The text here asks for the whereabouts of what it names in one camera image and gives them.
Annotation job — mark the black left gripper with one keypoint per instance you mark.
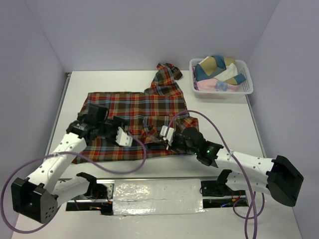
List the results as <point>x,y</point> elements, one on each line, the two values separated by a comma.
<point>119,122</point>

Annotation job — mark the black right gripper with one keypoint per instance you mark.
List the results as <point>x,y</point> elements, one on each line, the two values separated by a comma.
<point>170,143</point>

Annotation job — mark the red plaid long sleeve shirt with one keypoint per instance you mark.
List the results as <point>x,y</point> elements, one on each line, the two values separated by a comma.
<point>146,112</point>

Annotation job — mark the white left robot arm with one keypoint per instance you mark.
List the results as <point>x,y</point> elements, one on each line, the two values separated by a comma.
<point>41,193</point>

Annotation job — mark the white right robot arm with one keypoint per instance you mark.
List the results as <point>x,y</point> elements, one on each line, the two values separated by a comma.
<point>277,177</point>

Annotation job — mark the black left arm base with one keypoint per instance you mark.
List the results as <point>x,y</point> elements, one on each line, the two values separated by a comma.
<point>100,201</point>

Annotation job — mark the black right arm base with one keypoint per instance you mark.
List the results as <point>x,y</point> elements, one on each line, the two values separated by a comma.
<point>219,196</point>

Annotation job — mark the white foil covered board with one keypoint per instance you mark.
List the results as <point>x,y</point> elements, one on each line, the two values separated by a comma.
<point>157,197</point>

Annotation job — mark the pink folded shirt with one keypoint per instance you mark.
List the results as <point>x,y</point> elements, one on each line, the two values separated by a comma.
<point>216,86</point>

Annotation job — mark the blue tan patchwork shirt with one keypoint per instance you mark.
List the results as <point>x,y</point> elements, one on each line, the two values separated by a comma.
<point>220,68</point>

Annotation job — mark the white plastic laundry basket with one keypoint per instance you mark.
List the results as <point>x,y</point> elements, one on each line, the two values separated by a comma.
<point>245,88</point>

